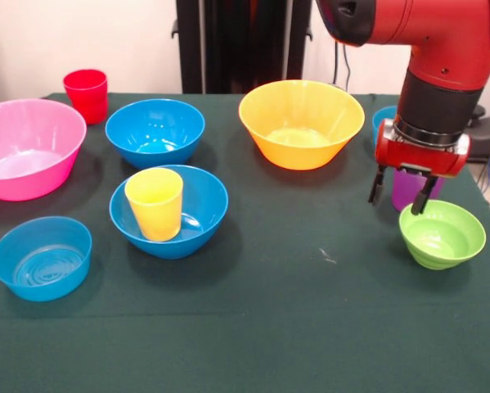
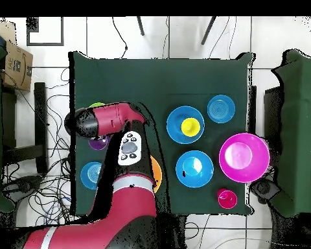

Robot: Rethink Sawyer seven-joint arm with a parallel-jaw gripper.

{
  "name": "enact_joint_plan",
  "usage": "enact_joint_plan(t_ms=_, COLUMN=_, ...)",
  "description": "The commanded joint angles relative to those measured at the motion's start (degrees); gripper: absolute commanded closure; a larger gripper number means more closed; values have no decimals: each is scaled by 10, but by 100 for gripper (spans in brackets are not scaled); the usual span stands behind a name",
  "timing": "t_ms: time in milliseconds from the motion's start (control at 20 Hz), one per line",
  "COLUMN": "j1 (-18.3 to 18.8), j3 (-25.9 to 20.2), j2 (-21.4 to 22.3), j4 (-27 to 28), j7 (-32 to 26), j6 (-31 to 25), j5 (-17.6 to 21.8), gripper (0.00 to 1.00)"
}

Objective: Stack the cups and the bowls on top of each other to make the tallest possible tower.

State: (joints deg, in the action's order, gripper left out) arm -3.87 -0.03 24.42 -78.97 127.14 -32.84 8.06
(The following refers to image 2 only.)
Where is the blue plastic bowl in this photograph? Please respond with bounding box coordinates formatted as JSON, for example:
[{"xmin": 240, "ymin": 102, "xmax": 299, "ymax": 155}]
[
  {"xmin": 166, "ymin": 105, "xmax": 205, "ymax": 145},
  {"xmin": 175, "ymin": 150, "xmax": 214, "ymax": 189}
]

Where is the yellow plastic cup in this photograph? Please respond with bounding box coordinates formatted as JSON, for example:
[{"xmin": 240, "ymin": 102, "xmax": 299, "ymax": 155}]
[{"xmin": 180, "ymin": 117, "xmax": 202, "ymax": 137}]

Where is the large pink plastic bowl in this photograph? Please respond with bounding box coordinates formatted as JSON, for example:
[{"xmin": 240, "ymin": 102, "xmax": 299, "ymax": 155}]
[{"xmin": 218, "ymin": 132, "xmax": 271, "ymax": 184}]

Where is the large orange plastic bowl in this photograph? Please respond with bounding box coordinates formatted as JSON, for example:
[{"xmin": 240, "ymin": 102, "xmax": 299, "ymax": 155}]
[{"xmin": 149, "ymin": 154, "xmax": 163, "ymax": 194}]

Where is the purple plastic cup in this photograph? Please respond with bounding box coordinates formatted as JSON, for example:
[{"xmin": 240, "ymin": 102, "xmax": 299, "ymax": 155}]
[{"xmin": 87, "ymin": 135, "xmax": 109, "ymax": 151}]

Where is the dark green table cloth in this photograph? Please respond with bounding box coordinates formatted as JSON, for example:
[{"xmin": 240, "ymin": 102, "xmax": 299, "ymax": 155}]
[{"xmin": 68, "ymin": 51, "xmax": 256, "ymax": 217}]

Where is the translucent blue shallow bowl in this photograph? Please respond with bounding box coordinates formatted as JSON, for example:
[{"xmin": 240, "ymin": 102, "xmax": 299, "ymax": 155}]
[
  {"xmin": 206, "ymin": 94, "xmax": 236, "ymax": 125},
  {"xmin": 80, "ymin": 161, "xmax": 103, "ymax": 191}
]

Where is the red plastic cup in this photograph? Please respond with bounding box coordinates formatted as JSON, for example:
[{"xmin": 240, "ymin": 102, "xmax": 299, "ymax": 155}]
[{"xmin": 216, "ymin": 188, "xmax": 238, "ymax": 210}]

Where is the dark grey tripod leg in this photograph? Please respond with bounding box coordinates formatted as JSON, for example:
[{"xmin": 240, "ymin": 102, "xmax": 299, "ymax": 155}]
[
  {"xmin": 136, "ymin": 16, "xmax": 146, "ymax": 36},
  {"xmin": 200, "ymin": 16, "xmax": 218, "ymax": 45}
]

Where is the cardboard box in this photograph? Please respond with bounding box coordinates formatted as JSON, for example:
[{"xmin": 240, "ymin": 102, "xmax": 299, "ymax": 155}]
[{"xmin": 0, "ymin": 40, "xmax": 34, "ymax": 92}]

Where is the tangle of floor cables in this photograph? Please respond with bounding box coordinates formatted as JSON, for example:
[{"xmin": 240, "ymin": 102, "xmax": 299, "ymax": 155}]
[{"xmin": 2, "ymin": 67, "xmax": 76, "ymax": 228}]

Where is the thin black cable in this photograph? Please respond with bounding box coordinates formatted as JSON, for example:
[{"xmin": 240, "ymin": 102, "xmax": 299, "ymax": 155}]
[{"xmin": 111, "ymin": 16, "xmax": 128, "ymax": 59}]

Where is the black stool frame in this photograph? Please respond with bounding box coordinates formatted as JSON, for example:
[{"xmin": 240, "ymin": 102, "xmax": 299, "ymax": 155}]
[{"xmin": 1, "ymin": 82, "xmax": 49, "ymax": 175}]

